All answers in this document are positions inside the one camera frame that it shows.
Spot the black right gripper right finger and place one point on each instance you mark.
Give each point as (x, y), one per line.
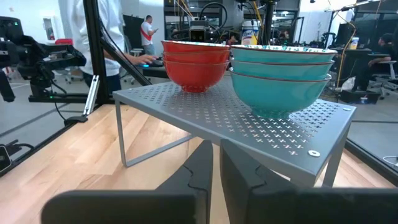
(264, 205)

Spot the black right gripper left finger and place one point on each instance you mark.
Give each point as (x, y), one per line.
(174, 205)

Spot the person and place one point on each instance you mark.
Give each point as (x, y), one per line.
(109, 31)
(379, 59)
(148, 34)

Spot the black computer mouse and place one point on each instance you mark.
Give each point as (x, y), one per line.
(155, 63)

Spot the person's hand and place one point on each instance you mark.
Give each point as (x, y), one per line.
(144, 59)

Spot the black desk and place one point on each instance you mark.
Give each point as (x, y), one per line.
(155, 71)

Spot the white wipes canister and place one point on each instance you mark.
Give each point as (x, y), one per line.
(249, 32)

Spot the black vertical pole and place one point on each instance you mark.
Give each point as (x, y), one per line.
(269, 21)

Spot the grey perforated metal shelf riser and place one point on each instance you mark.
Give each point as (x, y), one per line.
(217, 118)

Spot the white light bar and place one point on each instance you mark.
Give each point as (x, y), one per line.
(92, 93)

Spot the black floor box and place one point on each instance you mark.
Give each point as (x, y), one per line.
(359, 97)

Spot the white office chair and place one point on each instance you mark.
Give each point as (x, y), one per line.
(388, 74)

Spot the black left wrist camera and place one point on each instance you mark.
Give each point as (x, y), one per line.
(197, 33)

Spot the small black camera box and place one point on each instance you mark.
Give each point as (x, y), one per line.
(3, 158)

